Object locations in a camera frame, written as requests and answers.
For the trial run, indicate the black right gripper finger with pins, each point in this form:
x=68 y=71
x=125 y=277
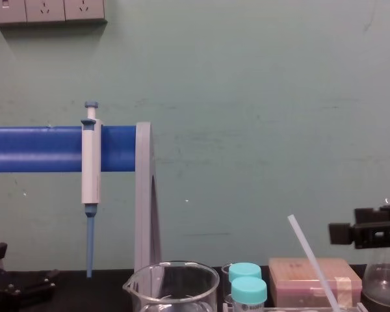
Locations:
x=370 y=234
x=369 y=215

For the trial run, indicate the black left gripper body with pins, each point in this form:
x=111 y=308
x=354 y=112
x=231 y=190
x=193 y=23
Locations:
x=0 y=297

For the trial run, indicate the translucent white stirring rod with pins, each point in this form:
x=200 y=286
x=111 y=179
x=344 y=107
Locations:
x=312 y=256

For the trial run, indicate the clear glass conical flask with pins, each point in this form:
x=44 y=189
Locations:
x=383 y=279

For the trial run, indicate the pink pipette tip box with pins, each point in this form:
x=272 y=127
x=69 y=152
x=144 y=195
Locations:
x=299 y=279

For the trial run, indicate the clear plastic tray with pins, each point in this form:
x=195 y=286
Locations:
x=289 y=309

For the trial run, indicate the blue pipette rack bar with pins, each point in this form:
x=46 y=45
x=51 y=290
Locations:
x=35 y=149

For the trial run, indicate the white and blue pipette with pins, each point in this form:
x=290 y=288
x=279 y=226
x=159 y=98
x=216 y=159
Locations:
x=90 y=169

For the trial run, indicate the teal capped sample vial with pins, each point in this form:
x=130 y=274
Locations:
x=245 y=270
x=248 y=291

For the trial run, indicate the small clear glass beaker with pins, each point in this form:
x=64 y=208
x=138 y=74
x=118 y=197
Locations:
x=226 y=282

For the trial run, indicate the large clear glass beaker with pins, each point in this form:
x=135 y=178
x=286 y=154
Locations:
x=195 y=292

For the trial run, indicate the grey wall socket panel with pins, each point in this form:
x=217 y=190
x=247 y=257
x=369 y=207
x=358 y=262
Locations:
x=45 y=11

